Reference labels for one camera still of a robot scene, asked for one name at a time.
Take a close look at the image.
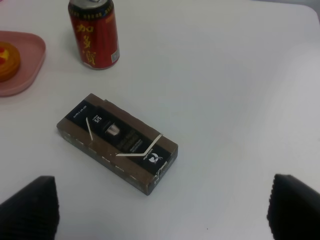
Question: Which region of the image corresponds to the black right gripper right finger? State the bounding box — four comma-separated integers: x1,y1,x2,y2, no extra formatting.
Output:
266,174,320,240

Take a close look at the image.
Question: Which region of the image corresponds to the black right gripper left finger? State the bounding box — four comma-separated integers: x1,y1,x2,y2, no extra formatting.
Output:
0,176,60,240

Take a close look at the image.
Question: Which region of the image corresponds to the brown coffee capsule box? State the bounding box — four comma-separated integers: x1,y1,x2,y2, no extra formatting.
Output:
57,93,178,196

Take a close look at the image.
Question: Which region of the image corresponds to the fruit tart pastry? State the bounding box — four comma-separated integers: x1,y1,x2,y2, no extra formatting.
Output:
0,41,21,82

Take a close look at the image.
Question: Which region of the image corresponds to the pink square plate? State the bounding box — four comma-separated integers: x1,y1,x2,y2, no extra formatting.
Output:
0,30,46,97

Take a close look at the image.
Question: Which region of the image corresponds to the red drink can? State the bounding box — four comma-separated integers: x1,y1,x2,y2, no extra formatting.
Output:
68,0,120,70

